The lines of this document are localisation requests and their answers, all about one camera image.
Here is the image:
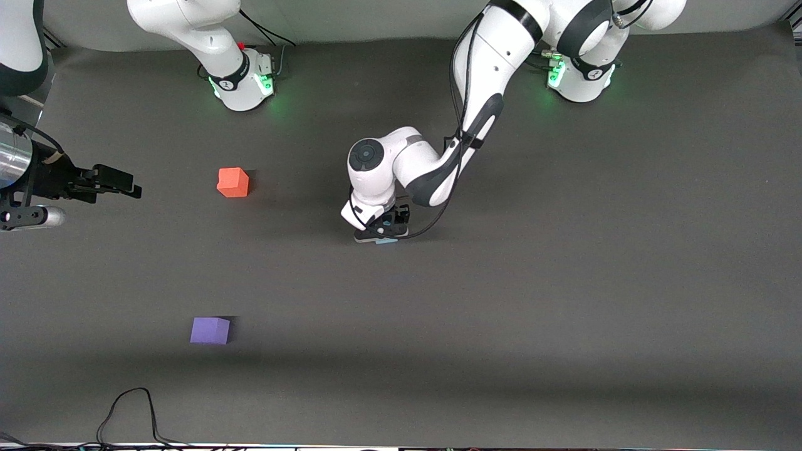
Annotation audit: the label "orange foam block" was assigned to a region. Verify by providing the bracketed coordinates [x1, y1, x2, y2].
[217, 167, 250, 199]

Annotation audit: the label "purple foam block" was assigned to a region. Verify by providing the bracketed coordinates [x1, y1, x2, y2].
[190, 317, 231, 345]

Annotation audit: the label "black right arm base cables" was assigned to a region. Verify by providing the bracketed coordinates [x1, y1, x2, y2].
[229, 8, 296, 79]

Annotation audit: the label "black arm base cables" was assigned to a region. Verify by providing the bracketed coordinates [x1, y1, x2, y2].
[529, 49, 565, 71]
[229, 8, 296, 79]

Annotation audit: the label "thin black looped cable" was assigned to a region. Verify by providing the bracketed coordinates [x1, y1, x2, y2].
[0, 387, 207, 451]

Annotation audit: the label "black left arm base cables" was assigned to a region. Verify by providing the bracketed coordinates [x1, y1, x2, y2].
[529, 49, 565, 71]

